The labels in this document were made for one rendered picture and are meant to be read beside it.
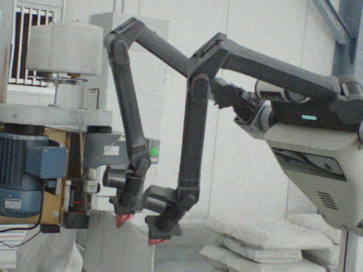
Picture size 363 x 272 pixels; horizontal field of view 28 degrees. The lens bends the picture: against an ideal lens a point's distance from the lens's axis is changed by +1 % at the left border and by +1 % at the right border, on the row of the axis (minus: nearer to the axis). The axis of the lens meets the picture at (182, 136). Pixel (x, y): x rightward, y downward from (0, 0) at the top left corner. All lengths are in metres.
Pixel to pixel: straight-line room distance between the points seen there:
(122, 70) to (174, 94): 5.04
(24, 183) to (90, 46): 0.46
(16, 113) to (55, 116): 0.13
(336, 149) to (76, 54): 0.83
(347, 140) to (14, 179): 0.97
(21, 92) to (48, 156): 3.10
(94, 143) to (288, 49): 5.63
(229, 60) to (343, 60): 6.69
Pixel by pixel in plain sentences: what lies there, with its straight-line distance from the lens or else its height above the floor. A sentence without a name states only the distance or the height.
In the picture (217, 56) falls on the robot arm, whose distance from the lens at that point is 1.69.
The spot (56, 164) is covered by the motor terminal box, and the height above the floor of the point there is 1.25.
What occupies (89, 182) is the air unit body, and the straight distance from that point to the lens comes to 2.44.
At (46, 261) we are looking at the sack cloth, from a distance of 2.81.
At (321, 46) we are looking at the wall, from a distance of 8.25.
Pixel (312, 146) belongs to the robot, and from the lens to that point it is 2.08.
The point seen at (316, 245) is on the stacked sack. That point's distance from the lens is 5.29.
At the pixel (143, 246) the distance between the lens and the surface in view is 2.19.
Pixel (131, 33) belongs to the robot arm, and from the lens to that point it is 2.16.
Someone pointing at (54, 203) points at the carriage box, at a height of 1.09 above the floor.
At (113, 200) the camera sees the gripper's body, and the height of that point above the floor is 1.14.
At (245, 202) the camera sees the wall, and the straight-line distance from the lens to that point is 7.80.
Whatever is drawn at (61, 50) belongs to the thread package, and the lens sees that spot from 2.26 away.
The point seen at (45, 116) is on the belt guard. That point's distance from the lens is 2.20.
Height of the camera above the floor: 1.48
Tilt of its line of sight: 3 degrees down
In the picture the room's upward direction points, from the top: 5 degrees clockwise
